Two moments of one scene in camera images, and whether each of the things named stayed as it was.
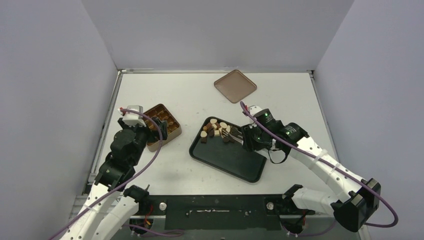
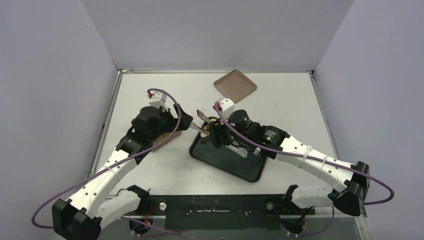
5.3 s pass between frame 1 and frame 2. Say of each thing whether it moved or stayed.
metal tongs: moved
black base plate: stayed
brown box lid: stayed
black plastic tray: stayed
